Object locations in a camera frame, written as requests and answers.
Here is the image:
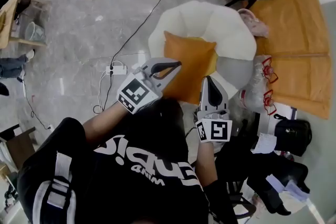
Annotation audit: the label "thin black cable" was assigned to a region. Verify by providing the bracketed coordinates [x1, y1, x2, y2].
[19, 77, 53, 131]

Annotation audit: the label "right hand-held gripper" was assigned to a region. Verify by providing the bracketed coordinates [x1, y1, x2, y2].
[195, 75, 233, 144]

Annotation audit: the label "white power strip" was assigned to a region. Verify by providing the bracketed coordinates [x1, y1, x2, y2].
[105, 65, 129, 76]

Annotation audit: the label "person's left forearm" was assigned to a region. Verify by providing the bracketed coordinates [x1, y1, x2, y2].
[82, 103, 132, 151]

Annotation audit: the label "pale cloth pile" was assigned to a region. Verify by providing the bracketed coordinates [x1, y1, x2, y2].
[266, 174, 311, 202]

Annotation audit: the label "black office chair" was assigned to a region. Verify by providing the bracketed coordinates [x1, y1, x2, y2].
[214, 117, 311, 216]

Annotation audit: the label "person's black printed t-shirt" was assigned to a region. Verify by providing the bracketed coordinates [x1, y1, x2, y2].
[16, 98, 238, 224]

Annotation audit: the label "orange quilted mat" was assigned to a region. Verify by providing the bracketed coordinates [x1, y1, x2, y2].
[230, 0, 334, 121]

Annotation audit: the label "round wooden stool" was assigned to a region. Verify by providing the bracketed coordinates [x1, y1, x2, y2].
[225, 180, 258, 221]

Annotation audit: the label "yellow seat pad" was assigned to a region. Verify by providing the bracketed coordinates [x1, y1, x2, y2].
[209, 49, 219, 76]

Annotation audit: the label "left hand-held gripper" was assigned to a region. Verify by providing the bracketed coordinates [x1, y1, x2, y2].
[116, 57, 183, 115]

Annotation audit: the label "white round pouf seat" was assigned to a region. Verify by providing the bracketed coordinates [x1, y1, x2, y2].
[147, 0, 258, 111]

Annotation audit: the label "person's right forearm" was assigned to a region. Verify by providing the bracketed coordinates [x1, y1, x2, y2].
[195, 140, 219, 189]

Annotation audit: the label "long black cable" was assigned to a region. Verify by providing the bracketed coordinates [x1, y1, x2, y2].
[100, 0, 198, 114]

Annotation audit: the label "dark wooden cabinet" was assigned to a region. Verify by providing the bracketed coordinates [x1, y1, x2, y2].
[0, 124, 37, 170]

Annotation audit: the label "white crumpled paper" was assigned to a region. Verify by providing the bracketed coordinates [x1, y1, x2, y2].
[250, 132, 278, 155]

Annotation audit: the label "clear waste bin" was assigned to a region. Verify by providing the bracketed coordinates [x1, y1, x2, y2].
[25, 20, 46, 42]

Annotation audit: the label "light wooden table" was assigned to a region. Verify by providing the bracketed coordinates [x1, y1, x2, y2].
[0, 0, 48, 51]

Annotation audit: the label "orange cushion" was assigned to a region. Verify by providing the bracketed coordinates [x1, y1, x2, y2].
[161, 30, 218, 106]

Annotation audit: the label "pink slippers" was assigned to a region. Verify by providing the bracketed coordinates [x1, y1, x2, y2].
[237, 8, 270, 38]

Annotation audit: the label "white cable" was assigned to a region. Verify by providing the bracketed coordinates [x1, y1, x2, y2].
[92, 60, 124, 114]

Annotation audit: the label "white shoulder strap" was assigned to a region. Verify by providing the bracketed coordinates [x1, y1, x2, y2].
[46, 151, 76, 210]

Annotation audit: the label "black shoe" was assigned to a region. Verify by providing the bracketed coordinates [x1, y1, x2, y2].
[0, 82, 11, 97]

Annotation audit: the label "grey seat pad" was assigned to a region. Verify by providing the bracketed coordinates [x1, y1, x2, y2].
[216, 56, 255, 90]

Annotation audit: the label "black bag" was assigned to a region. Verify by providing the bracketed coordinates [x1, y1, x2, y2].
[273, 113, 313, 157]

